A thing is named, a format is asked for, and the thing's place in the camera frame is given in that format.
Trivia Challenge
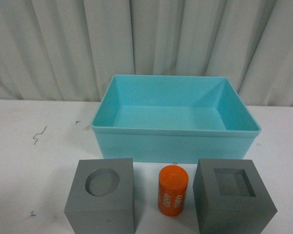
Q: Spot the gray cube with square hole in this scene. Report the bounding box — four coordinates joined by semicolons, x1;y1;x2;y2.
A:
192;158;277;234

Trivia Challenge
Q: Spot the gray cube with round hole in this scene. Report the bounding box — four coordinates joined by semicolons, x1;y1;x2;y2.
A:
64;158;135;234

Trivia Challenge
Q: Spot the blue plastic box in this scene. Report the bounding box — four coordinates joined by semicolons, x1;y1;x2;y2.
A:
91;75;261;163

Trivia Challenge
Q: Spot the orange cylinder part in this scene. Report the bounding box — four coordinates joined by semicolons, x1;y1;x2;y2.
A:
158;165;188;216

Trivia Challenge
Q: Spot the white curtain backdrop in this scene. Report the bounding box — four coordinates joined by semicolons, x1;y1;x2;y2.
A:
0;0;293;106

